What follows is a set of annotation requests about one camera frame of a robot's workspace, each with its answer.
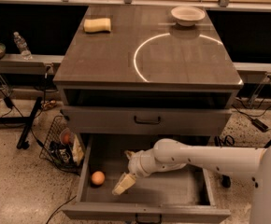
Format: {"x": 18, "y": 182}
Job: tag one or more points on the black table leg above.
{"x": 226, "y": 181}
{"x": 22, "y": 143}

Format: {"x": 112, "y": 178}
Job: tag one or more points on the grey side shelf left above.
{"x": 38, "y": 65}

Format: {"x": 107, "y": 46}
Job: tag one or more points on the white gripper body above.
{"x": 136, "y": 164}

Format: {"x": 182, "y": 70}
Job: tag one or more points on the yellow sponge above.
{"x": 97, "y": 25}

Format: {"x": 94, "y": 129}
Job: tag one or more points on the clear plastic water bottle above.
{"x": 22, "y": 46}

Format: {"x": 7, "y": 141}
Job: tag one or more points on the open grey lower drawer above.
{"x": 182, "y": 196}

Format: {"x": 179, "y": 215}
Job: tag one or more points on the grey drawer cabinet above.
{"x": 147, "y": 60}

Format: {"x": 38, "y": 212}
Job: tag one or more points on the black wire basket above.
{"x": 55, "y": 151}

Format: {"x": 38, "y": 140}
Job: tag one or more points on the closed grey drawer with handle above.
{"x": 148, "y": 121}

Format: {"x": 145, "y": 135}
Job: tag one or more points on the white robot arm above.
{"x": 237, "y": 162}

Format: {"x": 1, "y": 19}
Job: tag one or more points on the orange fruit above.
{"x": 98, "y": 178}

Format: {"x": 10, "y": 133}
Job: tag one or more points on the orange ball in basket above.
{"x": 66, "y": 139}

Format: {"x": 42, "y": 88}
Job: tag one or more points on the black power adapter right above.
{"x": 259, "y": 125}

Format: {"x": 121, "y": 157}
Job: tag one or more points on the black table leg right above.
{"x": 226, "y": 181}

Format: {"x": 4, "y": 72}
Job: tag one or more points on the white bowl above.
{"x": 187, "y": 16}

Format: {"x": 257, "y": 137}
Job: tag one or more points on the black table leg left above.
{"x": 22, "y": 143}

